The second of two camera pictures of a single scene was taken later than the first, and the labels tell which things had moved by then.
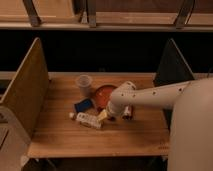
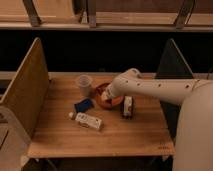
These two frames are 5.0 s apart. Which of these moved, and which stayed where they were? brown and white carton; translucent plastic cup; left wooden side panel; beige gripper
Moved: beige gripper
Stayed: translucent plastic cup; brown and white carton; left wooden side panel
